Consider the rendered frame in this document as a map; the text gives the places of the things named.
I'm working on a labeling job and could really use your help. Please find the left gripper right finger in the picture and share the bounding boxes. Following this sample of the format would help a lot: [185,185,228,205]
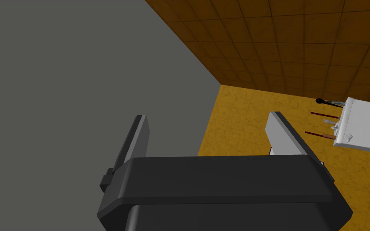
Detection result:
[265,111,325,167]

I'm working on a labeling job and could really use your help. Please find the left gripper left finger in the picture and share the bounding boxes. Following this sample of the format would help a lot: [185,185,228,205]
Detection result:
[100,114,150,193]

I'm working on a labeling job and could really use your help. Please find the white rack with hanging utensils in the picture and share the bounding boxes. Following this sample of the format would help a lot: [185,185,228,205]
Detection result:
[304,97,370,157]

